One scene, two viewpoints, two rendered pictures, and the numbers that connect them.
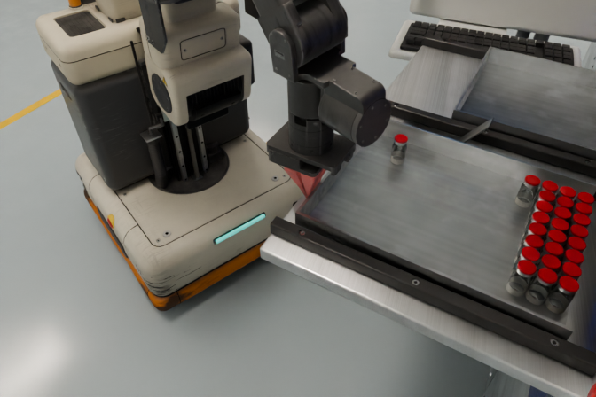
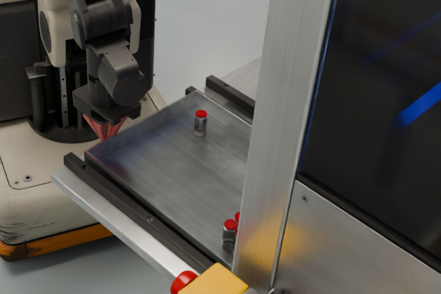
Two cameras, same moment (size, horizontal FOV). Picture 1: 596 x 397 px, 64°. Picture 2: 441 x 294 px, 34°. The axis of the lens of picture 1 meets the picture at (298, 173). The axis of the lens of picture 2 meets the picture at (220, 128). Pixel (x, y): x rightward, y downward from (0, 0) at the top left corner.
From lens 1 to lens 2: 63 cm
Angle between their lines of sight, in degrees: 8
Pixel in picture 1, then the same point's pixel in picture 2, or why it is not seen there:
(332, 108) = (104, 73)
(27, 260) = not seen: outside the picture
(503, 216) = not seen: hidden behind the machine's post
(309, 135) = (98, 90)
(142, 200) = (14, 139)
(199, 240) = (58, 192)
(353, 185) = (149, 144)
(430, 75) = not seen: hidden behind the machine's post
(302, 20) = (89, 8)
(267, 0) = not seen: outside the picture
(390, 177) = (185, 145)
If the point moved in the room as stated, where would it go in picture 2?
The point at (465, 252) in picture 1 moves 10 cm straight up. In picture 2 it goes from (207, 212) to (212, 165)
